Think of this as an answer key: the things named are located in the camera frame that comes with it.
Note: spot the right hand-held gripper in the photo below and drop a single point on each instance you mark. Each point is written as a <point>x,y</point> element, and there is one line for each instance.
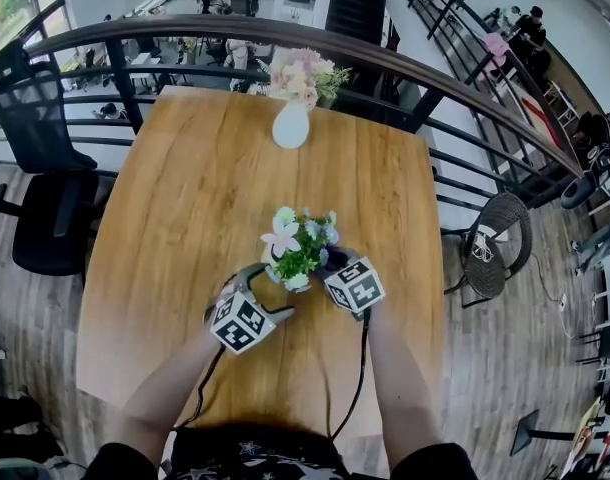
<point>357,285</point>

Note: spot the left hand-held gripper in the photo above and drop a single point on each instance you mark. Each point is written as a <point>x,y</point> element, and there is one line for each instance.
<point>240,323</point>

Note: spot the green plant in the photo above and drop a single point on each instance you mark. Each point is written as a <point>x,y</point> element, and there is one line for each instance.
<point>300,255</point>

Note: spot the person's left forearm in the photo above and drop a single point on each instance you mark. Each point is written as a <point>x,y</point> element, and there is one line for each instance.
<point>170,383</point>

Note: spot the person's right forearm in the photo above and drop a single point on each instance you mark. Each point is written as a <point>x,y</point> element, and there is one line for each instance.
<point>405,383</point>

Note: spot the dark wicker chair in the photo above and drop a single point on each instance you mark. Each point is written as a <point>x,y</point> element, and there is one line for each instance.
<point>490,268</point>

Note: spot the person's black shirt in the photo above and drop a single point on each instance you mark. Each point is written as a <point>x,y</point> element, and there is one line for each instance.
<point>265,455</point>

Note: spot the white vase with pink flowers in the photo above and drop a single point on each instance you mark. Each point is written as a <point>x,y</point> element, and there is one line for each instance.
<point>291,128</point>

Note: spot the white power strip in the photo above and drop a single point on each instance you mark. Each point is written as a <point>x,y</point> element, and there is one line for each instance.
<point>562,300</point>

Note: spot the black floor stand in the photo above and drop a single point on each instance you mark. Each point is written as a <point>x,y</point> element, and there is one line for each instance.
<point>525,430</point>

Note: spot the wooden-topped black railing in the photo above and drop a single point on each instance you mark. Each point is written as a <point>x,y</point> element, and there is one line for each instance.
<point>285,33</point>

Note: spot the pink garment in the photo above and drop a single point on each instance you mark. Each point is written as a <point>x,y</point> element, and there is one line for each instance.
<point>495,50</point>

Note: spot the black staircase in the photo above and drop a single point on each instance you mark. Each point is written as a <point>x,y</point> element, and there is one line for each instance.
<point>357,8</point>

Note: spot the black bag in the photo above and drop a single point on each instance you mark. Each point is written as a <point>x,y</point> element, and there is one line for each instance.
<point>15,423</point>

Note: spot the black metal railing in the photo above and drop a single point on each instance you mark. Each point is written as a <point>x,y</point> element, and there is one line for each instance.
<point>445,13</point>

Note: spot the black mesh office chair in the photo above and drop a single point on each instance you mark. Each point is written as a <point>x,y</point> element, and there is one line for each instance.
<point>40,113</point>

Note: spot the gray round device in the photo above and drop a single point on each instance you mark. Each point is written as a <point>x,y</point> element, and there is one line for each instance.
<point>25,469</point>

